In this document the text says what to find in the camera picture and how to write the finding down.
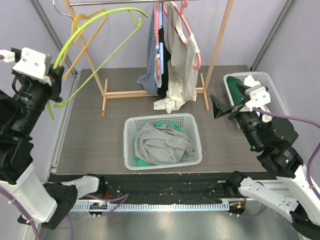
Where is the white tank top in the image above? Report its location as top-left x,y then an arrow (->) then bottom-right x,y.
153,1 -> 199,115

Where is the black tank top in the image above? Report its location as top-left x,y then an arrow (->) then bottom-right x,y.
157,27 -> 171,99

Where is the yellow plastic hanger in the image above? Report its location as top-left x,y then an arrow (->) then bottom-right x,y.
64,3 -> 108,78

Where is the grey tank top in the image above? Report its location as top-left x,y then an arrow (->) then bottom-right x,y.
134,123 -> 197,166

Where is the blue striped tank top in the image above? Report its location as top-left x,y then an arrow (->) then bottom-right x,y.
137,6 -> 158,96

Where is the light blue hanger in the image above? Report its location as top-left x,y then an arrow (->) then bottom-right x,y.
158,2 -> 164,74

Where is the lime green hanger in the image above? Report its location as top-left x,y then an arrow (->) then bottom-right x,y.
53,0 -> 150,116

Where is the green tank top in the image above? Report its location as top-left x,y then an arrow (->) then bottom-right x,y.
133,121 -> 191,168

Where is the pink hanger with white top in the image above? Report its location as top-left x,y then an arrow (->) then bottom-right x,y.
162,0 -> 202,71

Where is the pink hanger with striped top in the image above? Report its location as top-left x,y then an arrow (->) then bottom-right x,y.
155,1 -> 163,77

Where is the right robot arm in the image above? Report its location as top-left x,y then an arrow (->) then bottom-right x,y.
210,83 -> 320,240

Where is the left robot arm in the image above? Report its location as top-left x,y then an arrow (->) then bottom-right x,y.
0,66 -> 107,230

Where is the folded dark green garment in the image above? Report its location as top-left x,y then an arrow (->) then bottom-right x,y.
226,76 -> 243,106

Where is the folded white printed garment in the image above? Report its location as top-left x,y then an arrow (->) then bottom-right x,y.
243,74 -> 261,88

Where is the wooden clothes rack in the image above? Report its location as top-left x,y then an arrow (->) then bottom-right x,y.
71,0 -> 233,111

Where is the white plastic laundry basket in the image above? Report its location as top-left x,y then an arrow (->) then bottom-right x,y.
123,113 -> 203,171

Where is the white basket with folded clothes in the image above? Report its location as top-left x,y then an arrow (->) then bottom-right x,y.
223,71 -> 288,115

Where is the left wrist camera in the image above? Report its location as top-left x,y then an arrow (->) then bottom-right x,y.
0,47 -> 52,86

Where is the aluminium rail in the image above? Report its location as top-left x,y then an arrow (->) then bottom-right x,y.
69,179 -> 305,203

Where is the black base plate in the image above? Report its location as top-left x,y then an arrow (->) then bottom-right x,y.
47,172 -> 276,205

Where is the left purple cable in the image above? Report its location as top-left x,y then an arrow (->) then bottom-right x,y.
0,53 -> 130,240

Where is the white slotted cable duct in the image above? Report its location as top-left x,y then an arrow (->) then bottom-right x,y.
71,200 -> 230,212

